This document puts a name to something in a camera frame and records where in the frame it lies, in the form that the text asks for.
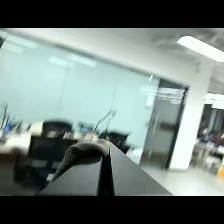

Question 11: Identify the long white ceiling lamp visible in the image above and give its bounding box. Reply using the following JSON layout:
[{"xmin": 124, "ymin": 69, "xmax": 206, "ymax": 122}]
[{"xmin": 176, "ymin": 35, "xmax": 224, "ymax": 64}]

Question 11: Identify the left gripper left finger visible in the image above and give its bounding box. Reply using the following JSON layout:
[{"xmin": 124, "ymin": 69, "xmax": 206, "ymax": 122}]
[{"xmin": 38, "ymin": 155, "xmax": 103, "ymax": 197}]

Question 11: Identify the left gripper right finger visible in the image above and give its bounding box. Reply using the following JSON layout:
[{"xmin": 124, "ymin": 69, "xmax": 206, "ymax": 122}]
[{"xmin": 108, "ymin": 141, "xmax": 173, "ymax": 197}]

